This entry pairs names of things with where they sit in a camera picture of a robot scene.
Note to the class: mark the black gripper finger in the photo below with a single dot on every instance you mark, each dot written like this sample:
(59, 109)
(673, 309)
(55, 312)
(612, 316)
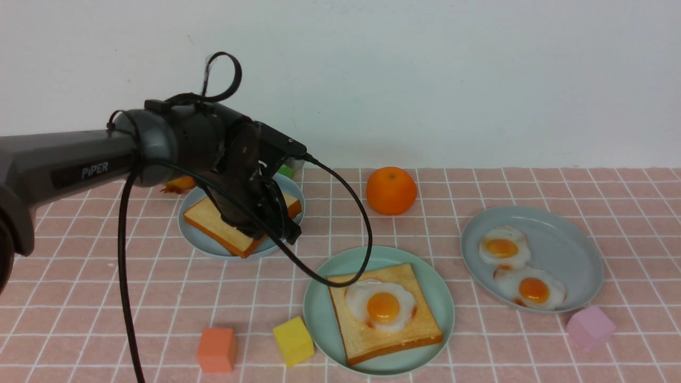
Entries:
(280, 211)

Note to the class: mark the orange tangerine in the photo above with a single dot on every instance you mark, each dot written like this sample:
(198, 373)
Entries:
(391, 191)

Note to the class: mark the orange foam cube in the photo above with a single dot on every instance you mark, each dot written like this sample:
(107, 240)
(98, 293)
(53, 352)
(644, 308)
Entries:
(217, 350)

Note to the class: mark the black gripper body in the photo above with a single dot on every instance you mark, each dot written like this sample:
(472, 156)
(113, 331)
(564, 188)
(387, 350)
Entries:
(237, 169)

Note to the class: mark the yellow foam cube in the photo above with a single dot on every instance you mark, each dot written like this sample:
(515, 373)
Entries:
(294, 341)

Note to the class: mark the toast slice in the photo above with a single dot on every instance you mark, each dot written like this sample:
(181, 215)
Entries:
(362, 343)
(206, 218)

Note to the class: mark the pink foam cube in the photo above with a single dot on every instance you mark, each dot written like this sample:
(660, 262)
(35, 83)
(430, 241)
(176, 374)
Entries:
(590, 328)

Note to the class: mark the light blue bread plate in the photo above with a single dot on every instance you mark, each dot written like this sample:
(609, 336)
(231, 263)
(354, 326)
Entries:
(208, 246)

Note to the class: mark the teal green centre plate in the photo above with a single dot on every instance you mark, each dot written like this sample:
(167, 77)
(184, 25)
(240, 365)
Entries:
(319, 317)

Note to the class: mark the grey blue egg plate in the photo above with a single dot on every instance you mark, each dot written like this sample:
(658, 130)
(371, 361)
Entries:
(556, 246)

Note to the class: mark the fried egg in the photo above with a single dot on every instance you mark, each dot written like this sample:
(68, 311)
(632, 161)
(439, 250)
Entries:
(381, 305)
(504, 247)
(531, 288)

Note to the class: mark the green foam cube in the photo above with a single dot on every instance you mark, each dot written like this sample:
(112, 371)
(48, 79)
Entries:
(287, 171)

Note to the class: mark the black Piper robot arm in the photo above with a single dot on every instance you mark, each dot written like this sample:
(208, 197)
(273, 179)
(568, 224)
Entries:
(39, 169)

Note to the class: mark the fried egg front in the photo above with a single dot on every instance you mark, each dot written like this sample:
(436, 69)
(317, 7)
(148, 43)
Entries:
(531, 288)

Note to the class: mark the pink checked tablecloth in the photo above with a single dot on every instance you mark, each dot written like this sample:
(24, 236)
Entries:
(62, 320)

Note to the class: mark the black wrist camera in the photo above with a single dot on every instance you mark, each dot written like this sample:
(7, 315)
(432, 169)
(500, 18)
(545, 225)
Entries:
(277, 149)

